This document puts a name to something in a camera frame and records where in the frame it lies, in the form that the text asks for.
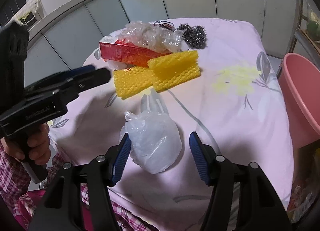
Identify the white plastic bag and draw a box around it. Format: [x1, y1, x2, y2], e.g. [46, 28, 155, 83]
[119, 110, 182, 174]

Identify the red cardboard box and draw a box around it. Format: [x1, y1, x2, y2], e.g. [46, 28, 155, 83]
[99, 36, 171, 67]

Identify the yellow foam net front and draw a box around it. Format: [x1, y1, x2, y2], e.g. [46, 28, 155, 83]
[113, 65, 201, 100]

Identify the yellow foam net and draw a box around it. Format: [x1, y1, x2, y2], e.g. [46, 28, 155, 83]
[113, 65, 201, 100]
[148, 50, 199, 80]

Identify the yellow foam net back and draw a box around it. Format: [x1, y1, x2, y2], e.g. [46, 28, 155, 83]
[148, 50, 199, 80]

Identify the colourful cartoon wrapper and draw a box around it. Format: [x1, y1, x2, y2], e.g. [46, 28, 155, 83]
[153, 20, 176, 32]

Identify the white kitchen cabinet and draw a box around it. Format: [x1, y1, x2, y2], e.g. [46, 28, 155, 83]
[24, 0, 296, 84]

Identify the person's left hand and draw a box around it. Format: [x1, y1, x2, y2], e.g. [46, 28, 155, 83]
[1, 123, 51, 165]

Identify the pink floral tablecloth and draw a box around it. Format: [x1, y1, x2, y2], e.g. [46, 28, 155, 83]
[49, 18, 293, 230]

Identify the plaid pink sleeve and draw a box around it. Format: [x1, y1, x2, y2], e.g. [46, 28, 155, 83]
[1, 146, 156, 230]

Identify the clear crumpled plastic wrap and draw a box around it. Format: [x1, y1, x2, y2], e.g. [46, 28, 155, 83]
[118, 21, 183, 53]

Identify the steel wool scrubber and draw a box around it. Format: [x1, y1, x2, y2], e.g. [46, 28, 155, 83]
[178, 23, 207, 49]

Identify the pink plastic basin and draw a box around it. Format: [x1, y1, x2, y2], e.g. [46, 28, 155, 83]
[278, 53, 320, 149]

